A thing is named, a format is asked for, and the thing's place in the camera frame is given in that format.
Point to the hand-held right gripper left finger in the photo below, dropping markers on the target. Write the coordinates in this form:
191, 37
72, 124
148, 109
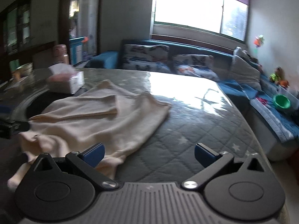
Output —
94, 155

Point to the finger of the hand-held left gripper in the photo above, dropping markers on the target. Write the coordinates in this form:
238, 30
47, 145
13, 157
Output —
11, 128

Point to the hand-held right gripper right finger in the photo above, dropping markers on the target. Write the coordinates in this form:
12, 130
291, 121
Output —
203, 155

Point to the cream long-sleeved garment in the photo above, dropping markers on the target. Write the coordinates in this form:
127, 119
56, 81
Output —
93, 121

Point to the metal bowl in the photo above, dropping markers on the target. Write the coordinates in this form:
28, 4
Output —
24, 69

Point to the tissue box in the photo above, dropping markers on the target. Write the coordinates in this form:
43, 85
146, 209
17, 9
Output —
67, 84

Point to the blue blanket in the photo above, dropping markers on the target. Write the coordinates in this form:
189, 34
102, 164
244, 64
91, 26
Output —
236, 86

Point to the butterfly print pillow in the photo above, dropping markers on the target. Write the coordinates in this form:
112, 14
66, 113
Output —
193, 67
144, 58

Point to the pink water bottle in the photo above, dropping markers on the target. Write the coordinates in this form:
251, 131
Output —
61, 53

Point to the grey cushion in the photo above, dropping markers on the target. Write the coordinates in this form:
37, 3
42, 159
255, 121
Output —
245, 72

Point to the green plastic bowl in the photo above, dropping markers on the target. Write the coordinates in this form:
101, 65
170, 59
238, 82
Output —
282, 102

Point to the dark glass-door cabinet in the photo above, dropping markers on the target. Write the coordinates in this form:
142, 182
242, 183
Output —
16, 23

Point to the stuffed toy in green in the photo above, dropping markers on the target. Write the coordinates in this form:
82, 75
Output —
276, 75

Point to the blue sofa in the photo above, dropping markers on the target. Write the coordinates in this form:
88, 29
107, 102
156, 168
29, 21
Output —
186, 47

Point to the colourful pinwheel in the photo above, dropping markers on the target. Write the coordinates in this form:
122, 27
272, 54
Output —
258, 41

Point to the window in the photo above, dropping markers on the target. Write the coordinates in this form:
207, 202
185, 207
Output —
186, 4

